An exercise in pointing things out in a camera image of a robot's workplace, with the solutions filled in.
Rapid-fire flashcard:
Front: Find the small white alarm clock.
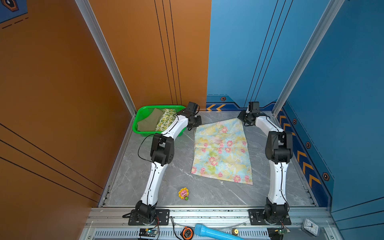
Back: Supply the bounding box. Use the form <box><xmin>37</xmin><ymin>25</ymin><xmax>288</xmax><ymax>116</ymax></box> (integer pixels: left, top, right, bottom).
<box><xmin>302</xmin><ymin>218</ymin><xmax>320</xmax><ymax>237</ymax></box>

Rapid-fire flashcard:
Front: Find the yellow flower toy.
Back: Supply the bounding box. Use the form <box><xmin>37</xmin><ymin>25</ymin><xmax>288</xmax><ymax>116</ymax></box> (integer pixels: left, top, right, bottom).
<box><xmin>179</xmin><ymin>188</ymin><xmax>189</xmax><ymax>201</ymax></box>

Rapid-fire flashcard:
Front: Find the pastel floral skirt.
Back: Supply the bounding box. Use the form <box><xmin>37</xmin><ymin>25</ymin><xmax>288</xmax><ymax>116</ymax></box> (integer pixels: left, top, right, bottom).
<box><xmin>191</xmin><ymin>118</ymin><xmax>253</xmax><ymax>185</ymax></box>

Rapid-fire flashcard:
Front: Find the blue cylindrical flashlight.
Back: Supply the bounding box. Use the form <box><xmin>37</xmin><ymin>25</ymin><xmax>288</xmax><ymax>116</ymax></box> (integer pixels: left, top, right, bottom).
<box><xmin>195</xmin><ymin>224</ymin><xmax>243</xmax><ymax>240</ymax></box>

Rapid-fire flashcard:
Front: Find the green circuit board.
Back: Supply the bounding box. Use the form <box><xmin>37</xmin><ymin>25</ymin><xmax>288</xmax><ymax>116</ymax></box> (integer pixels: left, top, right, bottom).
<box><xmin>138</xmin><ymin>228</ymin><xmax>159</xmax><ymax>240</ymax></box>
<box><xmin>274</xmin><ymin>228</ymin><xmax>291</xmax><ymax>236</ymax></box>

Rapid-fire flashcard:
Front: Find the left green circuit board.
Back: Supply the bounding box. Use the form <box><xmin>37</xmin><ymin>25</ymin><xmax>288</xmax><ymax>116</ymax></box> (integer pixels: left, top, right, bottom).
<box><xmin>138</xmin><ymin>228</ymin><xmax>159</xmax><ymax>240</ymax></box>

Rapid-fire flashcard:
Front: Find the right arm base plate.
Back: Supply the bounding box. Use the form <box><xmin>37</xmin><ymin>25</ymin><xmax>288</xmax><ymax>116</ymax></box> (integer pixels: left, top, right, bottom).
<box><xmin>248</xmin><ymin>209</ymin><xmax>292</xmax><ymax>226</ymax></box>

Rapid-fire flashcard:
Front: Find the right green circuit board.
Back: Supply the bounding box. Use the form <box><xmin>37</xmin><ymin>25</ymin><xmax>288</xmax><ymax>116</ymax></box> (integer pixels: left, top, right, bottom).
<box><xmin>274</xmin><ymin>228</ymin><xmax>291</xmax><ymax>236</ymax></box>

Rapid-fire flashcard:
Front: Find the olive green folded skirt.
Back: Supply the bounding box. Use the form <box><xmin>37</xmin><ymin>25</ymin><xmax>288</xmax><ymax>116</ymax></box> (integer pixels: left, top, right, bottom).
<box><xmin>137</xmin><ymin>109</ymin><xmax>164</xmax><ymax>132</ymax></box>

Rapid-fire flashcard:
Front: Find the yellow green patterned skirt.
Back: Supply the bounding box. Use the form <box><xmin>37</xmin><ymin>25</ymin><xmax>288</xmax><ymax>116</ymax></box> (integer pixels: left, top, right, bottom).
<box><xmin>155</xmin><ymin>109</ymin><xmax>177</xmax><ymax>132</ymax></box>

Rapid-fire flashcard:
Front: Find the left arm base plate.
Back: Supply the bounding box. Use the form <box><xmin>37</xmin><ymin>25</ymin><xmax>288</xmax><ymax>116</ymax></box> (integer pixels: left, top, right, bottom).
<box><xmin>128</xmin><ymin>209</ymin><xmax>170</xmax><ymax>226</ymax></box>

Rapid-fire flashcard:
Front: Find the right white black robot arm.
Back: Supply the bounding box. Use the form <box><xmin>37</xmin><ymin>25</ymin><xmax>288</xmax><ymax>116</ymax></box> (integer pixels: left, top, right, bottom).
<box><xmin>238</xmin><ymin>102</ymin><xmax>294</xmax><ymax>227</ymax></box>

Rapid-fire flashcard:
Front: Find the orange black tape measure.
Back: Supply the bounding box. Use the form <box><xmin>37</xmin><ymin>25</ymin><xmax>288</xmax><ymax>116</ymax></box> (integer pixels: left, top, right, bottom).
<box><xmin>180</xmin><ymin>227</ymin><xmax>194</xmax><ymax>240</ymax></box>

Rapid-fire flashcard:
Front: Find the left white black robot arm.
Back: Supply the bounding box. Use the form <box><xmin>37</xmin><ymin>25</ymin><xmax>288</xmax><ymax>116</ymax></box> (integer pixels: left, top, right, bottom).
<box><xmin>134</xmin><ymin>102</ymin><xmax>202</xmax><ymax>225</ymax></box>

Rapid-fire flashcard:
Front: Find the green plastic basket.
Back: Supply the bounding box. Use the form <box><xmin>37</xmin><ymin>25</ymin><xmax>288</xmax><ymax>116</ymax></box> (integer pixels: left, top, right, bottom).
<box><xmin>133</xmin><ymin>105</ymin><xmax>185</xmax><ymax>137</ymax></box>

